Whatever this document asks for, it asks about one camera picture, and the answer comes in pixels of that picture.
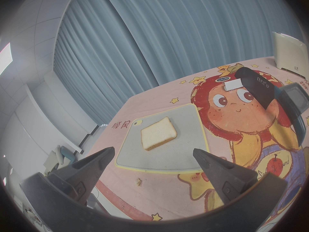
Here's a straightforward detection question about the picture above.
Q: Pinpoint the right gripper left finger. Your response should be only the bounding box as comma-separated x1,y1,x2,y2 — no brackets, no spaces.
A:
47,147,115,206

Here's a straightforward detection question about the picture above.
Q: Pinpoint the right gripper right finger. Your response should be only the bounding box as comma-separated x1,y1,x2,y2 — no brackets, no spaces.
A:
193,148,259,205

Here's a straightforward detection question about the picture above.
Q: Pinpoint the slice of bread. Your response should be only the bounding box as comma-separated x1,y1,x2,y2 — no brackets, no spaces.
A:
141,116,178,151

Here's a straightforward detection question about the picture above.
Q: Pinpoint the cream toaster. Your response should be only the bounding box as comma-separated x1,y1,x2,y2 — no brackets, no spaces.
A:
271,32,309,79

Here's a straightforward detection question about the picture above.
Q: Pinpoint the blue chair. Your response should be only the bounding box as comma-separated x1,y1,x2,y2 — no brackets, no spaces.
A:
55,145,76,164

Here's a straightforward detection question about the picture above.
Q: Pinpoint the cutting board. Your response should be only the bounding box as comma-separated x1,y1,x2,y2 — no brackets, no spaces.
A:
115,103,210,173

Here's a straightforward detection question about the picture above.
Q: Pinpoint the white knife rest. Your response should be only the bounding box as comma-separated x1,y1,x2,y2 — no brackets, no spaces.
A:
224,79,243,91

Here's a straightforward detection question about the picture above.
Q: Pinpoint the blue curtain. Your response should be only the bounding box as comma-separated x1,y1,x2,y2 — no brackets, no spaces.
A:
53,0,305,126

